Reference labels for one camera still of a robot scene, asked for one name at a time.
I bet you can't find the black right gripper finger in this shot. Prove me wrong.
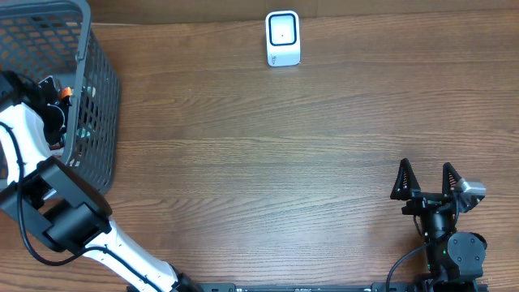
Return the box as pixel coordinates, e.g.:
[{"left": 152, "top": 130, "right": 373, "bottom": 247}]
[
  {"left": 390, "top": 158, "right": 421, "bottom": 200},
  {"left": 442, "top": 162, "right": 462, "bottom": 195}
]

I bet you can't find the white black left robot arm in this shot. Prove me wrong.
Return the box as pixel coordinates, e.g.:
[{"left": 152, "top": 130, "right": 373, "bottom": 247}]
[{"left": 1, "top": 71, "right": 201, "bottom": 291}]

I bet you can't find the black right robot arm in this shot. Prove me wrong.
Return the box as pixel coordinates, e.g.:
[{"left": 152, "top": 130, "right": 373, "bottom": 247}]
[{"left": 384, "top": 158, "right": 487, "bottom": 291}]

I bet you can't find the grey plastic mesh basket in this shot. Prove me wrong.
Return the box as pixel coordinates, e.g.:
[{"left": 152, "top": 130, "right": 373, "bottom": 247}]
[{"left": 1, "top": 0, "right": 121, "bottom": 195}]

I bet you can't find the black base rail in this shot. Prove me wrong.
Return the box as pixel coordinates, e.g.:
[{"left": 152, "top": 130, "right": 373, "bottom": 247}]
[{"left": 199, "top": 282, "right": 489, "bottom": 292}]

